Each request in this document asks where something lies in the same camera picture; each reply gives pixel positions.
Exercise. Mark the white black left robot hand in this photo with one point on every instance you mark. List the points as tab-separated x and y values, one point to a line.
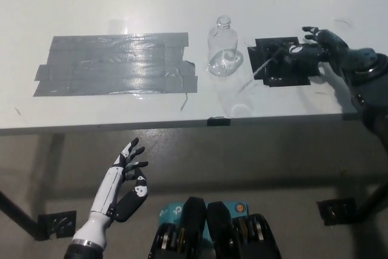
110	189

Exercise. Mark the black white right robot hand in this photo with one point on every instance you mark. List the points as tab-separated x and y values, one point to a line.
332	43

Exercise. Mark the black trigger sprayer lid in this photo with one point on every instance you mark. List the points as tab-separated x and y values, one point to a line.
295	60

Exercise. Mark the clear plastic spray bottle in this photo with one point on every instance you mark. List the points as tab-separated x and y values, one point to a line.
222	49

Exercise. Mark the black ribbed robot body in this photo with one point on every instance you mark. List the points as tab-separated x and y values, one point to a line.
216	234

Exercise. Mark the black tape square patch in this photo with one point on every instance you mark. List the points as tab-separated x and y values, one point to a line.
274	71

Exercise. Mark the teal router box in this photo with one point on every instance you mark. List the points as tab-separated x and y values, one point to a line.
171	210

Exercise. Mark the black metal table leg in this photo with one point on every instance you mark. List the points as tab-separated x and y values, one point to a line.
21	215

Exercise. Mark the small black tape piece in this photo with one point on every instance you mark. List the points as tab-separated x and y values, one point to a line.
218	121

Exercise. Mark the grey duct tape patch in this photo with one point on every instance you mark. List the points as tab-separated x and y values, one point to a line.
118	65

